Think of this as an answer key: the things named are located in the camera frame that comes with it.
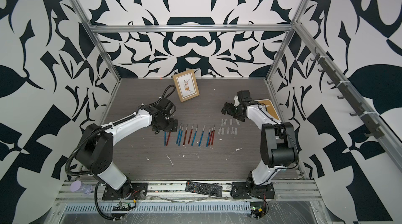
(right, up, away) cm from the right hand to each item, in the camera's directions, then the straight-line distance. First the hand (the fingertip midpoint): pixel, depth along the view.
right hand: (227, 110), depth 95 cm
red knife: (-34, -16, -3) cm, 38 cm away
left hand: (-34, -8, -4) cm, 35 cm away
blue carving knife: (-19, -15, -2) cm, 25 cm away
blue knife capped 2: (-12, -16, -3) cm, 20 cm away
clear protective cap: (-3, -8, +2) cm, 9 cm away
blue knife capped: (-28, -15, -2) cm, 32 cm away
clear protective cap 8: (+5, -13, -1) cm, 13 cm away
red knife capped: (-22, -14, -1) cm, 26 cm away
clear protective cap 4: (+7, -9, +2) cm, 11 cm away
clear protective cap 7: (+3, -13, -1) cm, 13 cm away
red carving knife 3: (-9, -15, -1) cm, 17 cm away
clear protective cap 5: (-5, -13, -1) cm, 14 cm away
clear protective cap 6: (-3, -13, -1) cm, 13 cm away
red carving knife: (-25, -18, -5) cm, 32 cm away
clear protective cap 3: (+3, -7, +3) cm, 8 cm away
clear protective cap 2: (-1, -7, +3) cm, 8 cm away
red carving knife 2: (-10, -15, -2) cm, 18 cm away
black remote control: (-14, -35, -20) cm, 43 cm away
